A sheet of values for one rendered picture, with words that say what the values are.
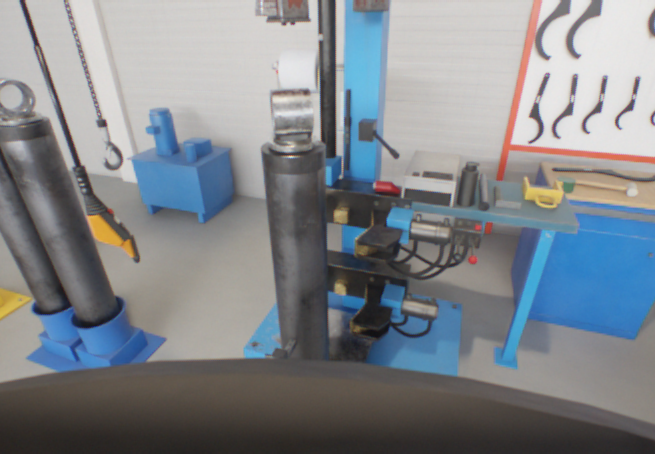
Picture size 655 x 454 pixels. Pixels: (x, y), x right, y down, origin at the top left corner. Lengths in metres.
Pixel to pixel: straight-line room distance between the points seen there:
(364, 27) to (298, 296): 1.24
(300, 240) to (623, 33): 2.89
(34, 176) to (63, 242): 0.35
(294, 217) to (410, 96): 2.47
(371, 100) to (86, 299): 1.83
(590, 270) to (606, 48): 1.64
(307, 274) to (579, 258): 1.85
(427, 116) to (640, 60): 1.53
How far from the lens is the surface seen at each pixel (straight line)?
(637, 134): 3.75
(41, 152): 2.08
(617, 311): 3.02
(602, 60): 3.56
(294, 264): 1.35
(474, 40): 3.47
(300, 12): 1.43
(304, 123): 1.18
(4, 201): 2.43
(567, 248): 2.69
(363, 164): 2.05
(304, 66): 2.47
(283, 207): 1.24
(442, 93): 3.52
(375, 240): 1.62
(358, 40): 1.94
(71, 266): 2.30
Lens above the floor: 1.84
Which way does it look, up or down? 29 degrees down
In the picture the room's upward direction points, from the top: 1 degrees counter-clockwise
